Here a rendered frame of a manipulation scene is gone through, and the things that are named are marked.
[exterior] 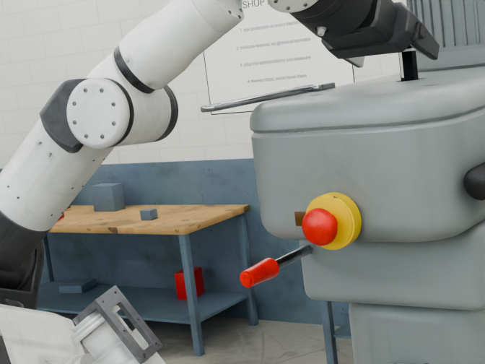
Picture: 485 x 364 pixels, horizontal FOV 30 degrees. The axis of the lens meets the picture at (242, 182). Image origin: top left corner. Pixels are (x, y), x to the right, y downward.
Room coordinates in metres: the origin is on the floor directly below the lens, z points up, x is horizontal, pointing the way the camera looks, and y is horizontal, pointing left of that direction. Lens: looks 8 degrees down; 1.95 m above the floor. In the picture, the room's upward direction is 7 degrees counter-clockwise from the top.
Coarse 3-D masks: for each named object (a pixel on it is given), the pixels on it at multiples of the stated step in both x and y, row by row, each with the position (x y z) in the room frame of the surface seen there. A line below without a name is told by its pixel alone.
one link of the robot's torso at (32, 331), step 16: (0, 304) 1.05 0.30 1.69; (16, 304) 1.08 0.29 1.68; (0, 320) 1.00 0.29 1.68; (16, 320) 1.02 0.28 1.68; (32, 320) 1.04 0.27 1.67; (48, 320) 1.07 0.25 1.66; (64, 320) 1.09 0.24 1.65; (0, 336) 0.98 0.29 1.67; (16, 336) 1.00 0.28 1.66; (32, 336) 1.02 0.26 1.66; (48, 336) 1.04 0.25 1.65; (64, 336) 1.07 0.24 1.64; (0, 352) 0.96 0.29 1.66; (16, 352) 0.98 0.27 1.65; (32, 352) 1.00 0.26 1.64; (48, 352) 1.02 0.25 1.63; (64, 352) 1.04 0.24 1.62; (80, 352) 1.07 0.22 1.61
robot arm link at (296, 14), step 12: (276, 0) 0.93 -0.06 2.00; (288, 0) 0.94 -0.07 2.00; (300, 0) 0.94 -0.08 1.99; (312, 0) 0.95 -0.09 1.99; (324, 0) 0.98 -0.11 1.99; (336, 0) 0.99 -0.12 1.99; (288, 12) 0.95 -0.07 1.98; (300, 12) 1.00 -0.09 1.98; (312, 12) 0.99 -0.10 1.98; (324, 12) 0.99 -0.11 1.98
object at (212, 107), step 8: (296, 88) 1.13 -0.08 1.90; (304, 88) 1.13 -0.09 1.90; (312, 88) 1.14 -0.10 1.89; (320, 88) 1.14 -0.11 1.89; (328, 88) 1.16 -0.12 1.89; (256, 96) 1.06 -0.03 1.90; (264, 96) 1.06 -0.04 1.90; (272, 96) 1.07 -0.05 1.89; (280, 96) 1.09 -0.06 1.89; (288, 96) 1.10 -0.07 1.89; (216, 104) 1.00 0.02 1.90; (224, 104) 1.00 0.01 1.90; (232, 104) 1.01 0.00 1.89; (240, 104) 1.02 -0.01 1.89; (248, 104) 1.04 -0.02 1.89
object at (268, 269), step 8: (304, 248) 1.08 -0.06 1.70; (312, 248) 1.09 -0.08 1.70; (288, 256) 1.05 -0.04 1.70; (296, 256) 1.06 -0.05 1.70; (304, 256) 1.08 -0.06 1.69; (256, 264) 1.00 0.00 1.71; (264, 264) 1.01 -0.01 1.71; (272, 264) 1.01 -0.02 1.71; (280, 264) 1.03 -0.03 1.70; (248, 272) 0.98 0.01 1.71; (256, 272) 0.99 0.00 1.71; (264, 272) 1.00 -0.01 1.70; (272, 272) 1.01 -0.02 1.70; (240, 280) 0.99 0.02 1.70; (248, 280) 0.98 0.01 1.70; (256, 280) 0.98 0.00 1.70; (264, 280) 1.00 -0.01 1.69
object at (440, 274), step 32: (480, 224) 0.99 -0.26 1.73; (320, 256) 1.09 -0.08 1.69; (352, 256) 1.06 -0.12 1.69; (384, 256) 1.04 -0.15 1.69; (416, 256) 1.01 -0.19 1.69; (448, 256) 0.99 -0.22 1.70; (480, 256) 0.98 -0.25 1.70; (320, 288) 1.09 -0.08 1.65; (352, 288) 1.07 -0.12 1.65; (384, 288) 1.04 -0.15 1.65; (416, 288) 1.02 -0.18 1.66; (448, 288) 0.99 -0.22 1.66; (480, 288) 0.98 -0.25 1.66
